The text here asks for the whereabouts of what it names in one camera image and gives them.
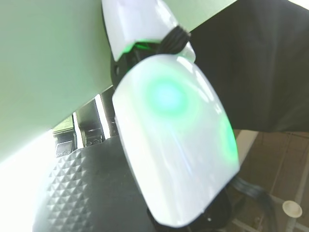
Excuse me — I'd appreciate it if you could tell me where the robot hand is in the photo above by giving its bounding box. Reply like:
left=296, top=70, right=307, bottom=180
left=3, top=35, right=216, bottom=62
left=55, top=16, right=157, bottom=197
left=32, top=0, right=239, bottom=232

